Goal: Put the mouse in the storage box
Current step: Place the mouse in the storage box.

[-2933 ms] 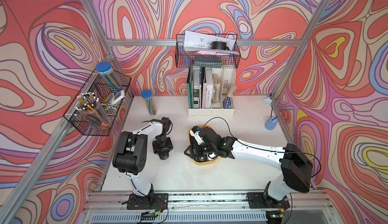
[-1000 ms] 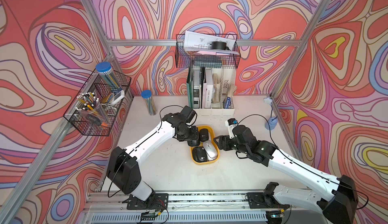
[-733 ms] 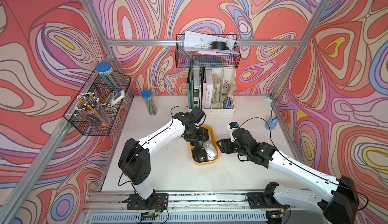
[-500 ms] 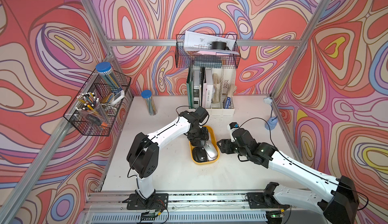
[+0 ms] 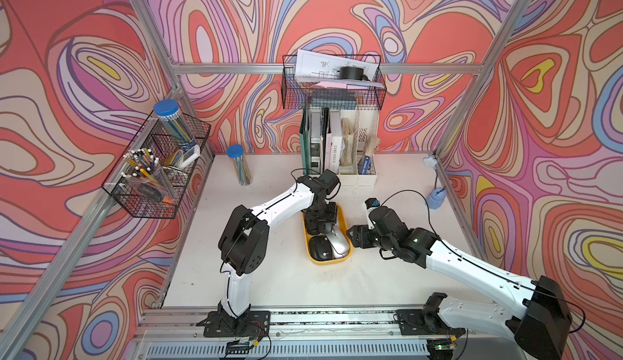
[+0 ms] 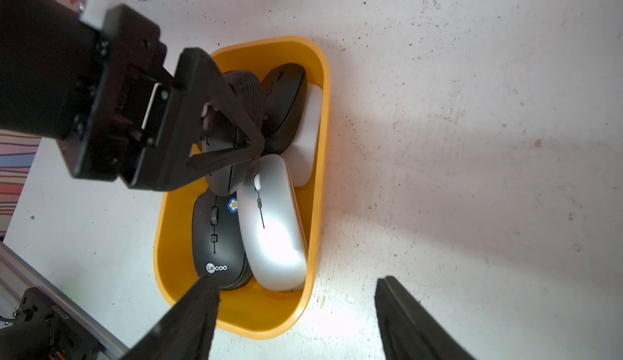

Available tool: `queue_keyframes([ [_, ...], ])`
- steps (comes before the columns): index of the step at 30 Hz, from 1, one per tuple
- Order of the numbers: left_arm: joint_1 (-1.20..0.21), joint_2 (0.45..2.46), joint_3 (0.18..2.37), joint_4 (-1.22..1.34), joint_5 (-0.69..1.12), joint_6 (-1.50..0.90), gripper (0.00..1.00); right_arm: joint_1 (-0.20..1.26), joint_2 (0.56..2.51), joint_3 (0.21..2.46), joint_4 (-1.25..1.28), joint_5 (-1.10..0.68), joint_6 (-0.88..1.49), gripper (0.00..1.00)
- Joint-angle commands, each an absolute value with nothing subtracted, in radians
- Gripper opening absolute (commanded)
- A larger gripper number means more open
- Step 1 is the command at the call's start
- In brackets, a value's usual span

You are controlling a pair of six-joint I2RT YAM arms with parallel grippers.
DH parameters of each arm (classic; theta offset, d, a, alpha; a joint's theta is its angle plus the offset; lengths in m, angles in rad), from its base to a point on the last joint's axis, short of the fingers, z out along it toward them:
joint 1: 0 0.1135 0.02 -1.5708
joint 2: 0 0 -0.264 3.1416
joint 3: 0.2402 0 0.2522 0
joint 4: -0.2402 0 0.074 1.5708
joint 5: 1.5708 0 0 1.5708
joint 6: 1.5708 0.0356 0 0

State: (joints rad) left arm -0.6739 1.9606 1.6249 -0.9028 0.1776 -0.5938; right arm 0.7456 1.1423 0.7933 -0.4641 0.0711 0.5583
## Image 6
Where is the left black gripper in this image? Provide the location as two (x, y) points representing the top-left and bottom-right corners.
(58, 6), (264, 192)

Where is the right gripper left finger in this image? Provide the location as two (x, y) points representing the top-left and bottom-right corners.
(123, 276), (220, 359)

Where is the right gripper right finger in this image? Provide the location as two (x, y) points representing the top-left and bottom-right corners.
(374, 276), (473, 360)

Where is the yellow storage tray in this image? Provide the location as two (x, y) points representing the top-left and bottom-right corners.
(153, 35), (331, 340)

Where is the black mouse with flower sticker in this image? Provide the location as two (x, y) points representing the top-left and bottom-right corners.
(191, 190), (252, 291)

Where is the silver mouse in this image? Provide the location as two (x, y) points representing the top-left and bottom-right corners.
(236, 154), (308, 292)

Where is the white mouse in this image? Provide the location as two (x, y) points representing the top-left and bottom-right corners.
(281, 84), (323, 188)

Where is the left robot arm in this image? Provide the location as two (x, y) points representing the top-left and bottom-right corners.
(1, 0), (264, 191)

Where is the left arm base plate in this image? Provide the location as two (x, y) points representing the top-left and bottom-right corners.
(1, 287), (102, 360)

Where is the aluminium front rail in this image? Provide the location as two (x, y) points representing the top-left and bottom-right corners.
(1, 244), (128, 359)

